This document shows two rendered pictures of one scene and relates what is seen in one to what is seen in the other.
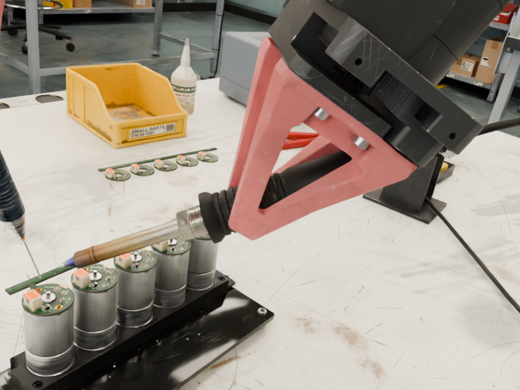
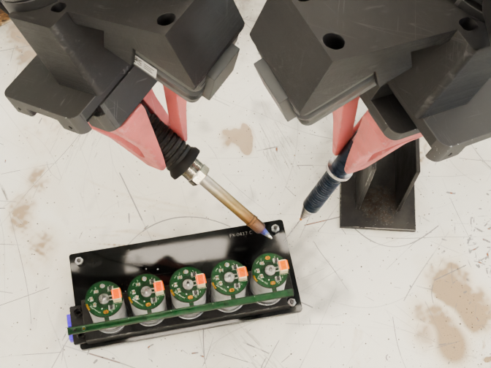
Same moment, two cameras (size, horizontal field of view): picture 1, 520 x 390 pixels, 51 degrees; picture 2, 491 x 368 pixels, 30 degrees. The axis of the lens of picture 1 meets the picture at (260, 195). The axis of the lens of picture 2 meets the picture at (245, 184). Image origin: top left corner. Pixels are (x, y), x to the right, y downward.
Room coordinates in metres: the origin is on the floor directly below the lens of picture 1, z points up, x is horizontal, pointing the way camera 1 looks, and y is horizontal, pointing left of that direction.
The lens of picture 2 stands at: (0.38, 0.20, 1.40)
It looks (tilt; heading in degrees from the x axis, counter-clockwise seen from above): 66 degrees down; 219
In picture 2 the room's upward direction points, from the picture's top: 6 degrees clockwise
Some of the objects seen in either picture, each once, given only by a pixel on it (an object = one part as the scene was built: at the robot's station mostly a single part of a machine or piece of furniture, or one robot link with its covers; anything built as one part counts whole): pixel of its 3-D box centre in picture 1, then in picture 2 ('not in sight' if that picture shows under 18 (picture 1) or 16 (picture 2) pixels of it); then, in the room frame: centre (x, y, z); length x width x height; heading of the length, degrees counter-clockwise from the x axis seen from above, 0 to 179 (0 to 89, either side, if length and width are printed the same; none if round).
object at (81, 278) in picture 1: (83, 277); (240, 274); (0.23, 0.09, 0.82); 0.01 x 0.01 x 0.01; 55
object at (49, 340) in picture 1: (49, 335); (267, 281); (0.21, 0.10, 0.79); 0.02 x 0.02 x 0.05
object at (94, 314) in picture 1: (94, 312); (228, 288); (0.24, 0.08, 0.79); 0.02 x 0.02 x 0.05
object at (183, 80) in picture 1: (184, 76); not in sight; (0.71, 0.12, 0.80); 0.03 x 0.03 x 0.10
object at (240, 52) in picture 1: (280, 76); not in sight; (0.79, 0.00, 0.80); 0.15 x 0.12 x 0.10; 42
